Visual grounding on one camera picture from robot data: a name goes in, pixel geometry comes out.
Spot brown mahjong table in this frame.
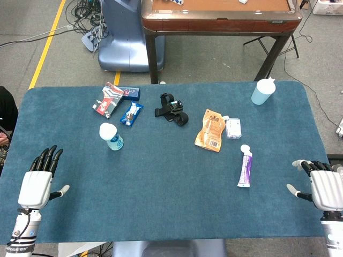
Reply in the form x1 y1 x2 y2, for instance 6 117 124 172
141 0 303 84

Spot tangled black cables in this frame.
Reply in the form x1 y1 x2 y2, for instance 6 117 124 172
65 0 109 37

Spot red black card box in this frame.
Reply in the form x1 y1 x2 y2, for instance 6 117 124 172
92 81 125 119

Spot blue grey power strip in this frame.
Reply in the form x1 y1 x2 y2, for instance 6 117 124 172
81 28 109 53

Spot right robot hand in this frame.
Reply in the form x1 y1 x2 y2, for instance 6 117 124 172
286 159 343 212

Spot black tripod stand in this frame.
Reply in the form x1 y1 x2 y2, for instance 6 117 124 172
243 34 300 58

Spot purple toothpaste tube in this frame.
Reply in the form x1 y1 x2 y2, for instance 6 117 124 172
237 144 254 188

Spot white floor cable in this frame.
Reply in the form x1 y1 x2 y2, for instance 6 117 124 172
0 24 76 48

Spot person in black clothes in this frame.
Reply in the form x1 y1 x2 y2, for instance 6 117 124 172
0 86 19 161

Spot dark blue box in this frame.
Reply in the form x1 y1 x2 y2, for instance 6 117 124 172
117 86 141 102

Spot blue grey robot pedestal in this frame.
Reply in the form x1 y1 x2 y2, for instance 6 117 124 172
98 0 166 72

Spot white bottle blue label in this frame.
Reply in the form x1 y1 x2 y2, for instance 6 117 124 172
99 122 125 151

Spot blue felt table mat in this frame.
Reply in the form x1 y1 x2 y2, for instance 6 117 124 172
0 81 331 244

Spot light blue cup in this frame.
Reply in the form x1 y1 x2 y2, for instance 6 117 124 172
251 77 277 106

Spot white storage box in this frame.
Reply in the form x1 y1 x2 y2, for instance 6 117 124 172
312 0 343 16

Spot blue cookie packet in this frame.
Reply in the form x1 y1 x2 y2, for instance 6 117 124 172
120 101 144 126

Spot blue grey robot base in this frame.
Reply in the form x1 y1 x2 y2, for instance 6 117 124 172
112 239 228 257

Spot orange spout pouch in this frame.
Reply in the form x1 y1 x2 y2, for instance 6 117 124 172
194 109 230 153

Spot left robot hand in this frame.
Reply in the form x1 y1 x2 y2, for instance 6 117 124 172
18 145 70 210

